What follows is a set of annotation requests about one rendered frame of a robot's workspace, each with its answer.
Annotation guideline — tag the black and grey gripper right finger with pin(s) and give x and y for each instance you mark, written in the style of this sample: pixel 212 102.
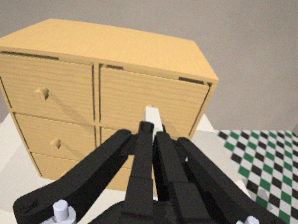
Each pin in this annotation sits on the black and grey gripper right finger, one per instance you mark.
pixel 224 200

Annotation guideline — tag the tan wooden chest of drawers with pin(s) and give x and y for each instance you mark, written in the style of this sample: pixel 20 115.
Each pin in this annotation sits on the tan wooden chest of drawers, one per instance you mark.
pixel 103 44

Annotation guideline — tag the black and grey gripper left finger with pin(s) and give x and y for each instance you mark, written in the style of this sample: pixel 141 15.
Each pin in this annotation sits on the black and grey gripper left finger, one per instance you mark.
pixel 69 198

